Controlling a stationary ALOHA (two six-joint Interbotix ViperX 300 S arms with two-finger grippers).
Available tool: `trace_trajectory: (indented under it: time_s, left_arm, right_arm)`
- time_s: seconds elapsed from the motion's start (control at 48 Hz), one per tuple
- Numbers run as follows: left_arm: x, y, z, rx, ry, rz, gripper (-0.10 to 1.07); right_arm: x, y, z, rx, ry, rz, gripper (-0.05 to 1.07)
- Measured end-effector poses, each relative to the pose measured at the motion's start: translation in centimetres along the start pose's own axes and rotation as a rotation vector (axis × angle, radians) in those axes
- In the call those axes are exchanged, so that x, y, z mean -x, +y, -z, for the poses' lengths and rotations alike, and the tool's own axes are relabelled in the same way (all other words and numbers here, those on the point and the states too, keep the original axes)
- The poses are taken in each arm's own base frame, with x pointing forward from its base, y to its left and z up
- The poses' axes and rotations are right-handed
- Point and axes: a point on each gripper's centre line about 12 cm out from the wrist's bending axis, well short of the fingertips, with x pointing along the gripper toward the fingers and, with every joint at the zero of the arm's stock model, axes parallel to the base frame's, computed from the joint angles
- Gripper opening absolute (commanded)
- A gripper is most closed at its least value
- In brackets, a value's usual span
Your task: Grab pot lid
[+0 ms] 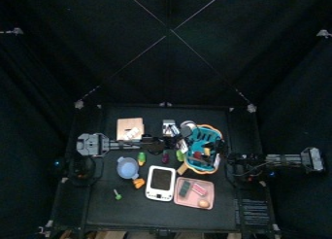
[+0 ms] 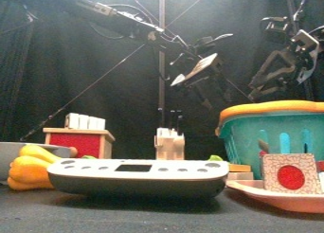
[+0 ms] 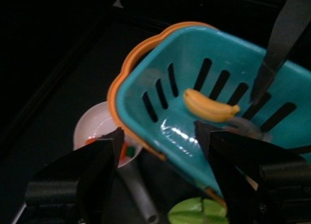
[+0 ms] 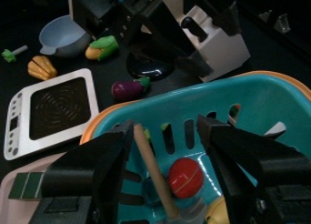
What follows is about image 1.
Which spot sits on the plain wooden block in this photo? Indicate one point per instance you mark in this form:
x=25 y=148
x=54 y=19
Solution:
x=182 y=169

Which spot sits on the white toy blocks row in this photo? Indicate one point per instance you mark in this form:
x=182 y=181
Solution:
x=133 y=133

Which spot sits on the green toy vegetable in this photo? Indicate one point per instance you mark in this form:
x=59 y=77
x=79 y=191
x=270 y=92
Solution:
x=181 y=155

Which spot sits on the red wooden toy box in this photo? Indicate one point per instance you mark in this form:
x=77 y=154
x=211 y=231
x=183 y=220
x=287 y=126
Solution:
x=129 y=126

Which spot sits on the pink plastic tray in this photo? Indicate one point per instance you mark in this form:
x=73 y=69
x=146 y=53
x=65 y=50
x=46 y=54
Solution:
x=195 y=204

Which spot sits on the teal basket with orange rim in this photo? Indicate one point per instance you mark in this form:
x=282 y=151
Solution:
x=199 y=142

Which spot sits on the orange toy bell pepper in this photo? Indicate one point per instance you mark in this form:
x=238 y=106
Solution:
x=139 y=183

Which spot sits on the white toy tablet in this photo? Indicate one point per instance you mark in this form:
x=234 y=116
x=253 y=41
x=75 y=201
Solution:
x=161 y=183

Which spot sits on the white text label sticker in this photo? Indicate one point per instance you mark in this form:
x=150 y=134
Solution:
x=255 y=211

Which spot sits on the yellow toy corn cob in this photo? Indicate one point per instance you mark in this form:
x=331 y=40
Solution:
x=142 y=158

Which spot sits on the green toy peg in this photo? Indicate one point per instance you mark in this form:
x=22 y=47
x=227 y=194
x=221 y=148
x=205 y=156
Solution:
x=118 y=195

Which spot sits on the wooden toy knife block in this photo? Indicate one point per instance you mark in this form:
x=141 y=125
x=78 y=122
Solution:
x=170 y=127

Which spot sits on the metal frame bracket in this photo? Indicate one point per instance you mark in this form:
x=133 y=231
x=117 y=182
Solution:
x=14 y=31
x=79 y=104
x=251 y=108
x=325 y=33

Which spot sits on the light blue toy pot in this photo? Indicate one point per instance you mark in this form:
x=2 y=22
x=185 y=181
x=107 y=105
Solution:
x=129 y=168

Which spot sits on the purple toy eggplant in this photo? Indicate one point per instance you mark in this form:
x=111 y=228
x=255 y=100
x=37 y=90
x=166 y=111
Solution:
x=166 y=157

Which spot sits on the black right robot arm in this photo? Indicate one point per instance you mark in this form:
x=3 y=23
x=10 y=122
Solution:
x=281 y=159

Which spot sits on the red toy in basket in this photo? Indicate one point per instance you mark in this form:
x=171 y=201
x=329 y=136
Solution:
x=198 y=154

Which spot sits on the grey toy pan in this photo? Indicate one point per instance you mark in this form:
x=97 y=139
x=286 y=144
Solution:
x=187 y=129

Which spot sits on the dark green toy block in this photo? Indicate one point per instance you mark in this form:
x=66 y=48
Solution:
x=185 y=188

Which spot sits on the tan toy egg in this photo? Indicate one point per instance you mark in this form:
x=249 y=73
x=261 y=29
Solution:
x=203 y=203

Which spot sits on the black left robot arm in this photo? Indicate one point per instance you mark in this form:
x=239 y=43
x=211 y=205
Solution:
x=113 y=145

